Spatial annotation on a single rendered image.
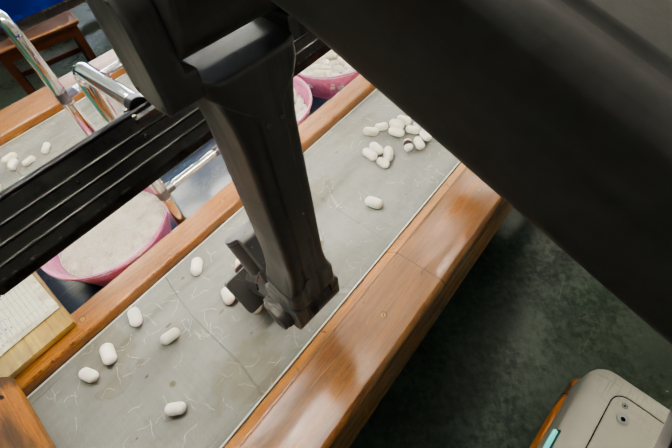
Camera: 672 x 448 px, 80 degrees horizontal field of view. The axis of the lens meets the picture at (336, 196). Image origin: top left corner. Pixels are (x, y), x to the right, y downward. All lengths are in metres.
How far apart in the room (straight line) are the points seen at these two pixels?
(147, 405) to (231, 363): 0.13
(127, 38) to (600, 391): 1.20
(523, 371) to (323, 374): 0.95
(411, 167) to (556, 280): 0.93
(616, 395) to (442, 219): 0.68
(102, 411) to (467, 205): 0.69
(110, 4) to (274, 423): 0.55
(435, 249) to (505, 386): 0.81
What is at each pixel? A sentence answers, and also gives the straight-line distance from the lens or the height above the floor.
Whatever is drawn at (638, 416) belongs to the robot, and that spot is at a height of 0.28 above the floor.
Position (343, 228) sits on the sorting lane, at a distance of 0.78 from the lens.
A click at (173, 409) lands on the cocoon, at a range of 0.71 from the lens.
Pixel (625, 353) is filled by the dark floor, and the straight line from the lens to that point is 1.64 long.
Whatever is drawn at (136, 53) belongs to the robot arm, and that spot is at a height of 1.29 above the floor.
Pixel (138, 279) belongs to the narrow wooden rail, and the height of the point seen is 0.76.
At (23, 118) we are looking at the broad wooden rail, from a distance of 1.37.
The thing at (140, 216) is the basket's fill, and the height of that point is 0.73.
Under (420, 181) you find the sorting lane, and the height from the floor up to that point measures 0.74.
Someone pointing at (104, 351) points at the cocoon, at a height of 0.76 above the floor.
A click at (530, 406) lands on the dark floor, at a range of 1.48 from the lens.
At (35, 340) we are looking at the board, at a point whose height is 0.78.
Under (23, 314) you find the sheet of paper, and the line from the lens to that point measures 0.89.
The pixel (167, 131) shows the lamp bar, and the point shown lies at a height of 1.08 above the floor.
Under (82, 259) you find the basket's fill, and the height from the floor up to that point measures 0.73.
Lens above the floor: 1.38
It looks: 51 degrees down
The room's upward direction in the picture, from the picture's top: 9 degrees counter-clockwise
